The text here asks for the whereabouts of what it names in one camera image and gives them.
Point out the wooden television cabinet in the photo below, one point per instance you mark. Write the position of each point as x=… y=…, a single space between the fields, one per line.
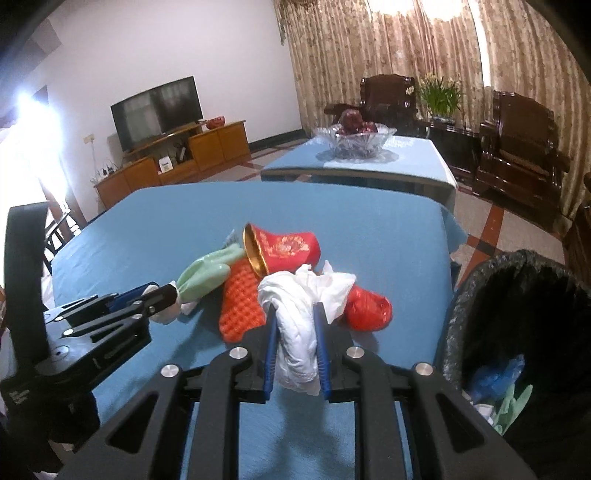
x=221 y=143

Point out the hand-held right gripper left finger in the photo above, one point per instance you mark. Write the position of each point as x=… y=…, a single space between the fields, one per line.
x=271 y=350

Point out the dark wooden sofa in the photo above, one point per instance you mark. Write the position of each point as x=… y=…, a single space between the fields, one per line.
x=579 y=240

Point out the blue tablecloth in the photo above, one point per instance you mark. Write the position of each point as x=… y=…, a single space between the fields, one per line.
x=369 y=221

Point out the red bowl on cabinet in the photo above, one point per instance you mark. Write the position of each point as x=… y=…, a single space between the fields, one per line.
x=215 y=123

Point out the potted flowering plant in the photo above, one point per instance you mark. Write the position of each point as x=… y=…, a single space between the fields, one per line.
x=438 y=97

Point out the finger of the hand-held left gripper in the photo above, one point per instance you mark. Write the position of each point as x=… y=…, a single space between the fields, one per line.
x=157 y=300
x=127 y=296

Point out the red plastic bag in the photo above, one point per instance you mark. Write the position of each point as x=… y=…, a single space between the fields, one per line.
x=369 y=307

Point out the dark wooden side table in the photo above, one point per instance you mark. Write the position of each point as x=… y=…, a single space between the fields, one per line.
x=455 y=143

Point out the black flat television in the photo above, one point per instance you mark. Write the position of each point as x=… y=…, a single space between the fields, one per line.
x=157 y=110

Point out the dark wooden chair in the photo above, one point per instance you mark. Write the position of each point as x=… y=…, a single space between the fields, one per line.
x=55 y=240

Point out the pale blue coffee table cloth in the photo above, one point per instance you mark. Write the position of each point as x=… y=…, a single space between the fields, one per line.
x=415 y=157

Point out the small white box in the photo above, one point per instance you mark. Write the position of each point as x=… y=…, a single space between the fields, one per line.
x=165 y=165

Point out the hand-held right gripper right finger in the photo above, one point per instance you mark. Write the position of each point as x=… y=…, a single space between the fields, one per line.
x=323 y=350

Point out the white tissue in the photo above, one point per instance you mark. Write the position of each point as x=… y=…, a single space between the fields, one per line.
x=334 y=288

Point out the red paper cup gold inside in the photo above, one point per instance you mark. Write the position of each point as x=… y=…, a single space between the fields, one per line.
x=286 y=247

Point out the black lined trash bin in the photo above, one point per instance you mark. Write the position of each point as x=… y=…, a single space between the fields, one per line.
x=531 y=314

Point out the small red apple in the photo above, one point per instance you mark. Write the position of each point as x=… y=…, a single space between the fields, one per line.
x=371 y=127

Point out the green rubber glove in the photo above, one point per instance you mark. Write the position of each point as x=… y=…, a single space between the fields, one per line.
x=203 y=274
x=512 y=408

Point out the beige patterned curtain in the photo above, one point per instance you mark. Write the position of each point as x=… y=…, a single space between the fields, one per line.
x=369 y=41

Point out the orange foam net sleeve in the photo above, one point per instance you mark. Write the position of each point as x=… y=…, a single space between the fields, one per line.
x=240 y=295

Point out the white cloth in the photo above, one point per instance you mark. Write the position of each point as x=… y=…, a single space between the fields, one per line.
x=295 y=332

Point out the large red apple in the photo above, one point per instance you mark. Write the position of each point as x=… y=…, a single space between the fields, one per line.
x=351 y=120

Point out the glass fruit bowl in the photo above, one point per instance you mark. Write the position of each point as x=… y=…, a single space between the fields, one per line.
x=355 y=145

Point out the dark wooden armchair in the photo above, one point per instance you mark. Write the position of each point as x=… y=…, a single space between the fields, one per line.
x=521 y=134
x=383 y=92

